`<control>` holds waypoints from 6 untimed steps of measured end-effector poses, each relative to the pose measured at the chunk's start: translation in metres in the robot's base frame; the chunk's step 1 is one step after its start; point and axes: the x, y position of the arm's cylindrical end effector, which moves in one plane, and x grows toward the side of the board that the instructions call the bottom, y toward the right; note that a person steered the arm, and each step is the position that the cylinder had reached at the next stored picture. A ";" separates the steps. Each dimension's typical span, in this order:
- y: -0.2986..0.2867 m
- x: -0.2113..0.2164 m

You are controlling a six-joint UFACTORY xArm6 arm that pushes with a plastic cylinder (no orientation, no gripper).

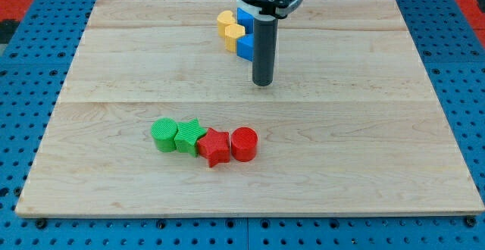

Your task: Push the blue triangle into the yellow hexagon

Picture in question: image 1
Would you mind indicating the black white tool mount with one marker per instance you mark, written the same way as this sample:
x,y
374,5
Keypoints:
x,y
271,6

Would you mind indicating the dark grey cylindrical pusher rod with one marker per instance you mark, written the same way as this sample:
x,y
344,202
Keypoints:
x,y
264,48

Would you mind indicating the blue triangle block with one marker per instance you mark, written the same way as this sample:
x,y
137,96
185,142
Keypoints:
x,y
244,47

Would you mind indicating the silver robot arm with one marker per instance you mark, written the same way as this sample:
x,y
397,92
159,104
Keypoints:
x,y
266,14

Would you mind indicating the yellow hexagon block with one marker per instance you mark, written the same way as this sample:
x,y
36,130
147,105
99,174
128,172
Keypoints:
x,y
231,35

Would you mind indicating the blue cube block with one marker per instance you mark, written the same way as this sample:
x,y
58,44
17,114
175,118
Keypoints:
x,y
245,19

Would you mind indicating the yellow heart block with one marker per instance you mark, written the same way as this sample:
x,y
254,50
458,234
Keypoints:
x,y
224,19

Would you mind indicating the red cylinder block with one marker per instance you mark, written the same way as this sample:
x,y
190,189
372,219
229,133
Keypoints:
x,y
244,144

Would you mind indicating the red star block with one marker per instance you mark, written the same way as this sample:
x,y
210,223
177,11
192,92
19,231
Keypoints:
x,y
214,146

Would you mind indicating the light wooden board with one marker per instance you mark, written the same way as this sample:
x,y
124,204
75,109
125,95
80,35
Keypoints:
x,y
157,119

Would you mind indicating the green star block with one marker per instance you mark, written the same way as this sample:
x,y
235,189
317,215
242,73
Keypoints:
x,y
187,136

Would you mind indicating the green cylinder block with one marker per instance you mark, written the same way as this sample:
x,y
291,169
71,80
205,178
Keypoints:
x,y
163,132

